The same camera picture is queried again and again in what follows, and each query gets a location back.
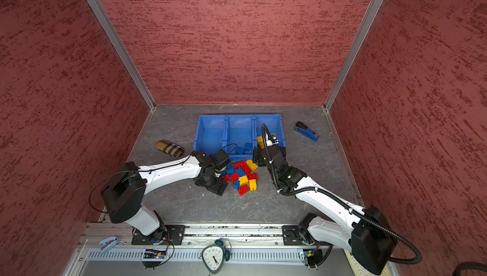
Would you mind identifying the cream calculator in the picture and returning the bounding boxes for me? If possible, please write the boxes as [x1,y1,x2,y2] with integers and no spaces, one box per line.
[344,250,393,276]

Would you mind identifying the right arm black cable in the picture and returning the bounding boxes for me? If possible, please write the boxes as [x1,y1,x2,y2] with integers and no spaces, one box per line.
[260,123,423,265]

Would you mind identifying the blue three-compartment bin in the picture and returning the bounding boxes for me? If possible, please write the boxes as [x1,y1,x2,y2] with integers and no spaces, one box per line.
[194,114,286,161]

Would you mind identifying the yellow lego brick top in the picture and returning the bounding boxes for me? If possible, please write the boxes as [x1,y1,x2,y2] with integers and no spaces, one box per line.
[246,160,258,171]

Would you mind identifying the blue black stapler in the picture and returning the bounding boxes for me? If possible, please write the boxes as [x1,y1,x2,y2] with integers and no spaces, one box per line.
[294,121,319,142]

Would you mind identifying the long red lego top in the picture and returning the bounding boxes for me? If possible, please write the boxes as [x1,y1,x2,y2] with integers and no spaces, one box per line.
[233,161,252,175]

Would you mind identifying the yellow lego brick centre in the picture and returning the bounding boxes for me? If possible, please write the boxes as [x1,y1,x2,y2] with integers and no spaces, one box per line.
[238,176,249,186]

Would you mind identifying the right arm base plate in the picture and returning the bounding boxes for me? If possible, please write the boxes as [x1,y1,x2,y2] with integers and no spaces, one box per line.
[282,225,316,246]

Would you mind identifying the small blue stapler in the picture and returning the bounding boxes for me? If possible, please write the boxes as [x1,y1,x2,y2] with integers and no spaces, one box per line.
[98,236,119,253]

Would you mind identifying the red lego brick bottom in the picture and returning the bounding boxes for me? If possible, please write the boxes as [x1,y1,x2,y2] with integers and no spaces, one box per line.
[238,185,250,196]

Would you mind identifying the plaid glasses case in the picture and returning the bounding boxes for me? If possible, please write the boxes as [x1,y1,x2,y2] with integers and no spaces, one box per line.
[155,140,185,158]

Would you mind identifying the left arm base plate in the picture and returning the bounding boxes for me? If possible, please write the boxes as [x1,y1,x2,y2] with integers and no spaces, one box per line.
[131,225,186,246]

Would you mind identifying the aluminium rail frame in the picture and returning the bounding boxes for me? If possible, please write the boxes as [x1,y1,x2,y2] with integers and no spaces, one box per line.
[64,222,317,275]

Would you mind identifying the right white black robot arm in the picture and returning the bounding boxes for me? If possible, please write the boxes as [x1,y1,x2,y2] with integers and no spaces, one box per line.
[257,136,398,275]

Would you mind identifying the yellow legos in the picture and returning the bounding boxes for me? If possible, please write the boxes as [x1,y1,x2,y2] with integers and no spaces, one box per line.
[257,136,265,149]

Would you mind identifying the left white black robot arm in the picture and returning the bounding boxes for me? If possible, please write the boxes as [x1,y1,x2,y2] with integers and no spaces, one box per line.
[101,149,230,239]

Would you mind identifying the blue legos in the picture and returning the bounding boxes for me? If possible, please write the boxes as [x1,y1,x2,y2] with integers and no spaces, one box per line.
[235,142,253,155]

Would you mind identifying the yellow lego brick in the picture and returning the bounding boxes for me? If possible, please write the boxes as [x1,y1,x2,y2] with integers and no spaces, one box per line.
[238,176,249,186]
[246,160,258,171]

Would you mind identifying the heart-shaped white clock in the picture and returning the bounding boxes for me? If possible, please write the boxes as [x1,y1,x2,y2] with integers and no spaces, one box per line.
[200,239,232,275]

